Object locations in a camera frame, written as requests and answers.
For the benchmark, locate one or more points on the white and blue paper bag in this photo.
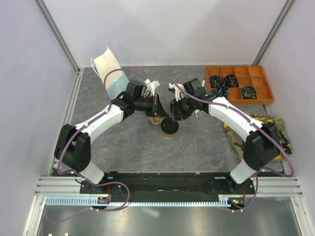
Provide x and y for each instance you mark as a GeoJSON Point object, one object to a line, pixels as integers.
{"type": "Point", "coordinates": [116, 81]}

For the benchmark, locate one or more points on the blue striped rolled tie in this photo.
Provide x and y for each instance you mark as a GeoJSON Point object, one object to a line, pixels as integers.
{"type": "Point", "coordinates": [223, 90]}

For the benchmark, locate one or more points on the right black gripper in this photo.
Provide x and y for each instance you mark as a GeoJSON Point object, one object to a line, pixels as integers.
{"type": "Point", "coordinates": [178, 114]}

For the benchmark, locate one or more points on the green yellow rolled tie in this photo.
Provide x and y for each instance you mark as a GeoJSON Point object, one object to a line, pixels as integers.
{"type": "Point", "coordinates": [248, 92]}

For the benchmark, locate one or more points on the black plastic cup lid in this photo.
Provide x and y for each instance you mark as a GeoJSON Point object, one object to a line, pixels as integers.
{"type": "Point", "coordinates": [169, 126]}

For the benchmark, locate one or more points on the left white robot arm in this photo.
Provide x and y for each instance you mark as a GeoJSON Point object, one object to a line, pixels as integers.
{"type": "Point", "coordinates": [73, 147]}

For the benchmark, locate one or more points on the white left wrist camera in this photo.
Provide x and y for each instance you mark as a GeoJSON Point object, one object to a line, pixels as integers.
{"type": "Point", "coordinates": [150, 87]}

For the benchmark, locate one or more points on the black brown rolled tie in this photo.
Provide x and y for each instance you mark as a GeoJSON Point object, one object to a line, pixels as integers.
{"type": "Point", "coordinates": [231, 81]}

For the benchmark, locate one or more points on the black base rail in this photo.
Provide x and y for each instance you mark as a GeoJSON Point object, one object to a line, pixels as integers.
{"type": "Point", "coordinates": [169, 187]}

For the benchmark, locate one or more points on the slotted cable duct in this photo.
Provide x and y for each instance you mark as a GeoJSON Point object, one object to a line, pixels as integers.
{"type": "Point", "coordinates": [98, 202]}

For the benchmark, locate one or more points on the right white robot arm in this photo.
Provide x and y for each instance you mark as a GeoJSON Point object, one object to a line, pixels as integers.
{"type": "Point", "coordinates": [262, 143]}

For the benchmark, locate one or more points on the brown cardboard cup carrier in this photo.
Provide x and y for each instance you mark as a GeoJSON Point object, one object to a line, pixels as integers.
{"type": "Point", "coordinates": [156, 120]}

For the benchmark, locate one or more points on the dark blue rolled tie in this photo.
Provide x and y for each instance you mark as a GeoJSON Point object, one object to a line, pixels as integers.
{"type": "Point", "coordinates": [216, 81]}

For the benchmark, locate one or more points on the orange compartment tray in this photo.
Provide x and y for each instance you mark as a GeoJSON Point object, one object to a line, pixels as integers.
{"type": "Point", "coordinates": [246, 75]}

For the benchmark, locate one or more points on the brown paper coffee cup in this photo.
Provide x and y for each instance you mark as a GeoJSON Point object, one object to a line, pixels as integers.
{"type": "Point", "coordinates": [169, 135]}

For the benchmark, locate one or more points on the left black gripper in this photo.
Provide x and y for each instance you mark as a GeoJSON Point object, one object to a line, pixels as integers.
{"type": "Point", "coordinates": [156, 109]}

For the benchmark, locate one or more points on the camouflage folded cloth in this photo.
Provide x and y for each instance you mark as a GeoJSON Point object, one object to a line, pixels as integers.
{"type": "Point", "coordinates": [238, 143]}

